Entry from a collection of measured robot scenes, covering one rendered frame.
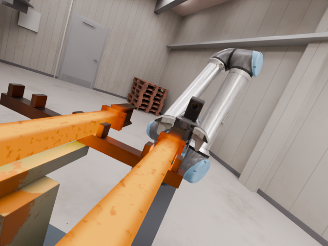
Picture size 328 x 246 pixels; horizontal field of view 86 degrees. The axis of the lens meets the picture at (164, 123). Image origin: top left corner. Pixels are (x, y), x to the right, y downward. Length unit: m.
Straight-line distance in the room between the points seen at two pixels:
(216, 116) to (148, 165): 0.74
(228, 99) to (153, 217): 0.79
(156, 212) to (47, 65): 6.40
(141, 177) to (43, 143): 0.10
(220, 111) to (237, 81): 0.17
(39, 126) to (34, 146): 0.02
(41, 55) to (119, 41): 2.53
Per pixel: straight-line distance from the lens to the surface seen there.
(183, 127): 0.55
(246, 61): 1.00
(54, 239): 0.47
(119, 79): 7.12
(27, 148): 0.20
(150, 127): 0.86
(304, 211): 3.28
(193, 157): 0.88
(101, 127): 0.27
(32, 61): 7.11
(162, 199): 1.12
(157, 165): 0.20
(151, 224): 1.22
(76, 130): 0.24
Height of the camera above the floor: 1.12
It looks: 12 degrees down
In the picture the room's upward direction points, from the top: 21 degrees clockwise
